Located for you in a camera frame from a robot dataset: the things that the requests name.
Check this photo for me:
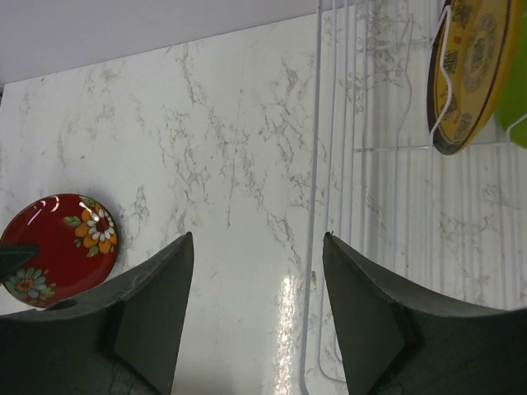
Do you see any red floral plate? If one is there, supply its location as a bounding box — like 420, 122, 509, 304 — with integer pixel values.
1, 193, 119, 308

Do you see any lime green plate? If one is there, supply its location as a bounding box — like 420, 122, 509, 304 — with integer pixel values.
496, 19, 526, 131

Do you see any white wire dish rack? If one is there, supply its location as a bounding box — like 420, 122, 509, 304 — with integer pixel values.
300, 1, 526, 394

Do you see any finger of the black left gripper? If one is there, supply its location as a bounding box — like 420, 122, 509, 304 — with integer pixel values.
0, 245, 40, 281

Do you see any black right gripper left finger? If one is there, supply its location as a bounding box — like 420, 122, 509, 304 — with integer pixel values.
1, 233, 194, 394

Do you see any yellow patterned plate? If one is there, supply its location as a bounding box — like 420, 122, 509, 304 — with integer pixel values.
427, 1, 526, 156

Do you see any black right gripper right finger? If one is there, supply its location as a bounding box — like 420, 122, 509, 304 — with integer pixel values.
323, 234, 526, 394

